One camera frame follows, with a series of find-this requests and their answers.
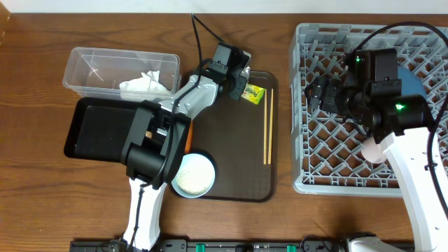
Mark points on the light blue rice bowl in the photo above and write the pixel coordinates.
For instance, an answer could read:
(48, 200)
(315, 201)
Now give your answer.
(195, 176)

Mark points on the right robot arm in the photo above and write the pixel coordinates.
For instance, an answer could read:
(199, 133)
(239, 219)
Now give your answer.
(403, 126)

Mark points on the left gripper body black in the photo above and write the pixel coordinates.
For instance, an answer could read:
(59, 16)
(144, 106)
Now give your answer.
(237, 87)

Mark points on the clear plastic bin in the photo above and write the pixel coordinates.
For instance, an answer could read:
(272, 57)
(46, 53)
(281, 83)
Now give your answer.
(97, 72)

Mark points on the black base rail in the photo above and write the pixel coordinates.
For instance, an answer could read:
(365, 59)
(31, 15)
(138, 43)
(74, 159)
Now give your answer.
(308, 244)

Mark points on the yellow green snack wrapper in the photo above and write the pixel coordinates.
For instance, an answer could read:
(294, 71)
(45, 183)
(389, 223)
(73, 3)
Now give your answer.
(253, 93)

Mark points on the aluminium foil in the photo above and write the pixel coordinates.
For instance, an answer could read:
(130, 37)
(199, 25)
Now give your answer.
(246, 72)

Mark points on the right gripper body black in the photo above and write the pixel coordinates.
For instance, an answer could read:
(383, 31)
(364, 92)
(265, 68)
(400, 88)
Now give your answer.
(334, 99)

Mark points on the grey dishwasher rack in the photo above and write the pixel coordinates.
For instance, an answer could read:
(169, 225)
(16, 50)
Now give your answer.
(326, 150)

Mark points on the pink cup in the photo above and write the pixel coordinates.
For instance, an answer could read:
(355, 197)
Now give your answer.
(372, 151)

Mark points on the white tissue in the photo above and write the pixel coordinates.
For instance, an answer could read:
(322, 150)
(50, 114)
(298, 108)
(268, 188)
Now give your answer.
(148, 82)

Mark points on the dark brown serving tray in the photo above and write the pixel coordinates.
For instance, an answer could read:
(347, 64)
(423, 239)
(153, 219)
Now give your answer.
(230, 132)

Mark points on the orange carrot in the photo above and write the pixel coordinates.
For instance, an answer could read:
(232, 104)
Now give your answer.
(189, 139)

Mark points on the black tray bin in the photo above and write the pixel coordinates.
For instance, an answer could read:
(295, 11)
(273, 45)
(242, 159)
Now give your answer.
(108, 130)

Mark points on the blue plate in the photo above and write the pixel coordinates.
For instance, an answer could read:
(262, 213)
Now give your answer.
(411, 84)

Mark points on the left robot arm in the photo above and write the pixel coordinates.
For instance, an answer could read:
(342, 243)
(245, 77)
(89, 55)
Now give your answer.
(156, 141)

